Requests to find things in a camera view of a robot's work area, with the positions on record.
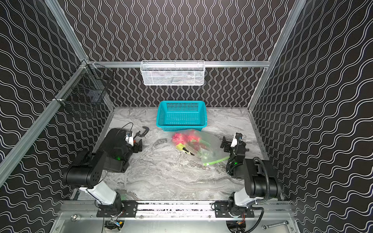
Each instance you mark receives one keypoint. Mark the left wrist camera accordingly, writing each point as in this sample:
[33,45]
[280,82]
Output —
[129,138]

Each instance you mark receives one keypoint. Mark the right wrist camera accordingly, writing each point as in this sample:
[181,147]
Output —
[237,140]

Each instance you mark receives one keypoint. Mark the black C-clamp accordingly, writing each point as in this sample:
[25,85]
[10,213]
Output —
[143,133]

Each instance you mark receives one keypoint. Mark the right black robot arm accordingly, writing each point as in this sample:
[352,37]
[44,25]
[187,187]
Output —
[260,182]

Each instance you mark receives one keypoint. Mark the white wire mesh basket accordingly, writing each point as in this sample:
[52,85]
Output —
[173,72]

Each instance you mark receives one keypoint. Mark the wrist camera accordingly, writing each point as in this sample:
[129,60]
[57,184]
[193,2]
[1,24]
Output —
[237,140]
[129,138]

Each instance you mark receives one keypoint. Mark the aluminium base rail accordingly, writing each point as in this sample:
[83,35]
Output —
[175,210]

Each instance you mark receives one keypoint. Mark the pink dragon fruit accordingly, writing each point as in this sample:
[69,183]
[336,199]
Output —
[179,139]
[194,137]

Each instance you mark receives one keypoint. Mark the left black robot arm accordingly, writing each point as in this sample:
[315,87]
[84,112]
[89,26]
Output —
[112,155]

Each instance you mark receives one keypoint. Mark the silver wrench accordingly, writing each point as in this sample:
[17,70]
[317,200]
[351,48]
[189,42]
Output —
[267,227]

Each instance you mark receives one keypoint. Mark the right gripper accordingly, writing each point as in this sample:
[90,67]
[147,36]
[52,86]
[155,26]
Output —
[230,142]

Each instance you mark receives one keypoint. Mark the black wire mesh basket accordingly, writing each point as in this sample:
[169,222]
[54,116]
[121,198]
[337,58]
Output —
[88,95]

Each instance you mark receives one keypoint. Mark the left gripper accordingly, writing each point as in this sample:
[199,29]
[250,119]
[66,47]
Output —
[137,144]

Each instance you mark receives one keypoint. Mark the teal plastic basket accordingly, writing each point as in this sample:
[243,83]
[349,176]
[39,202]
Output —
[175,116]

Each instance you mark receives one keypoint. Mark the clear zip-top bag green seal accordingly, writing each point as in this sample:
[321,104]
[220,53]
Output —
[209,151]

